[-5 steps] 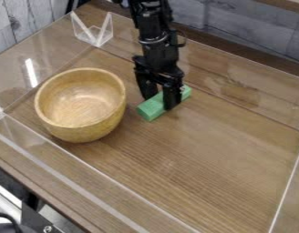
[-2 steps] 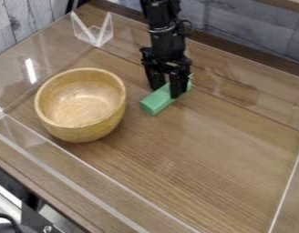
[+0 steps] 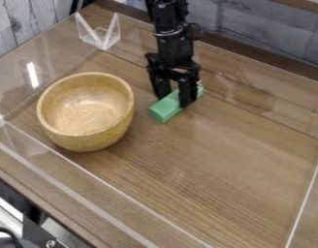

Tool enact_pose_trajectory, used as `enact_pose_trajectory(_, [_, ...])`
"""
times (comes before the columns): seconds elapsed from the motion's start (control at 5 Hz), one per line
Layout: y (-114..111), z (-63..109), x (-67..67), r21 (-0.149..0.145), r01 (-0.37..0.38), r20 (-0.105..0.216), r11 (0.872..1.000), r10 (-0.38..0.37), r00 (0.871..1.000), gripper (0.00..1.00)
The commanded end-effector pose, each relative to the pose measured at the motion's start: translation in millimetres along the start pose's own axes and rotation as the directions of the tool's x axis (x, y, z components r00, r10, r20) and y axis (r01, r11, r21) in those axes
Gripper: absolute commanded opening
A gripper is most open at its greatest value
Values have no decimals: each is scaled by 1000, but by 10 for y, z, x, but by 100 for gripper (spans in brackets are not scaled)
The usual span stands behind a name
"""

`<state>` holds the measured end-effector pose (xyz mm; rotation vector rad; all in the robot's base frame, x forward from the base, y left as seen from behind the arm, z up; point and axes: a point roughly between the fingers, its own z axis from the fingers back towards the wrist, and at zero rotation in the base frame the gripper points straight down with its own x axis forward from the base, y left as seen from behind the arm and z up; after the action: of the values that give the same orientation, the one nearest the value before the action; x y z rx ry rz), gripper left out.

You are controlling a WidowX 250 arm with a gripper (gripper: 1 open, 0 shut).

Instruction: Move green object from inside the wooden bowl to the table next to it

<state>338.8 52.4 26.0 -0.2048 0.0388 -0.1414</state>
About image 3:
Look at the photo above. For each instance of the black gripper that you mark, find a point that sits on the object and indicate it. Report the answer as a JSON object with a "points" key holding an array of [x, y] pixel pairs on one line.
{"points": [[171, 63]]}

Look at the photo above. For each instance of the green rectangular block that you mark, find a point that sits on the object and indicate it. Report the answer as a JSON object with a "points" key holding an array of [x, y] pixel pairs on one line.
{"points": [[165, 109]]}

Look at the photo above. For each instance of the round wooden bowl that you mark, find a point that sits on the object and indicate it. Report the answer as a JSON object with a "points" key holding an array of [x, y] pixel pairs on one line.
{"points": [[86, 111]]}

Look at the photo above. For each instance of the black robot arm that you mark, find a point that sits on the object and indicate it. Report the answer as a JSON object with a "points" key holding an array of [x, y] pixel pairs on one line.
{"points": [[167, 13]]}

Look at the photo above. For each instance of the clear acrylic corner bracket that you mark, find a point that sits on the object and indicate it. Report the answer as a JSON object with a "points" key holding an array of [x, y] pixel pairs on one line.
{"points": [[100, 38]]}

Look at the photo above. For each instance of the black metal bracket with bolt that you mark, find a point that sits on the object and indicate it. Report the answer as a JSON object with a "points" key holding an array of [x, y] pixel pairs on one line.
{"points": [[35, 237]]}

